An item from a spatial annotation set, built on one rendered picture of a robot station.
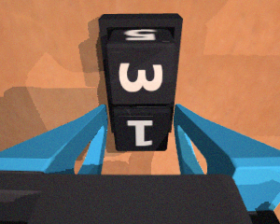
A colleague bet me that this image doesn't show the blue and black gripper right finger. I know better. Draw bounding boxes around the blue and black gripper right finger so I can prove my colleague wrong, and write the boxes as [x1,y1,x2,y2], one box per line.
[174,104,280,211]

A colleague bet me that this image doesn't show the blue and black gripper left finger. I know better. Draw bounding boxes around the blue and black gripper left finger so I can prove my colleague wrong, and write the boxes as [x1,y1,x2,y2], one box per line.
[0,105,108,175]

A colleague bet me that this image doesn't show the black digit cube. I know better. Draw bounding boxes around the black digit cube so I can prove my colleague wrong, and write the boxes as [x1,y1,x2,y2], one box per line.
[105,28,177,105]
[111,105,171,151]

